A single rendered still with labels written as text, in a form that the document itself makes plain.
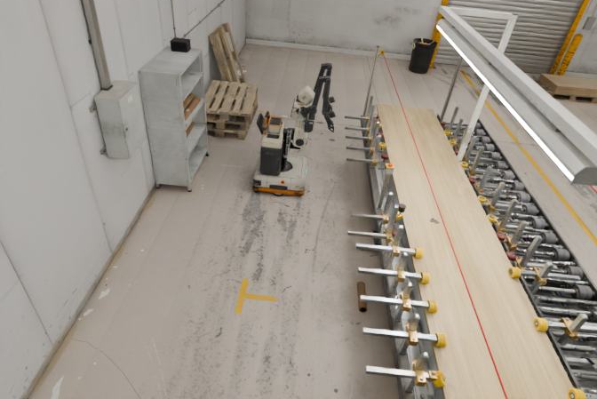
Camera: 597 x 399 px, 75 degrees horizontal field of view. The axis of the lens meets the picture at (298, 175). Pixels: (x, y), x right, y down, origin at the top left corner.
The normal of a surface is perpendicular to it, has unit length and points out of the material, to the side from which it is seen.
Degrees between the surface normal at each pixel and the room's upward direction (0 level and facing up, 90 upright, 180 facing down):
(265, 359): 0
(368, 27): 90
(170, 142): 90
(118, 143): 90
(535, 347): 0
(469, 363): 0
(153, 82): 90
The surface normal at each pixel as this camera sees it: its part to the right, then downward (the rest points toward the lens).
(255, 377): 0.08, -0.81
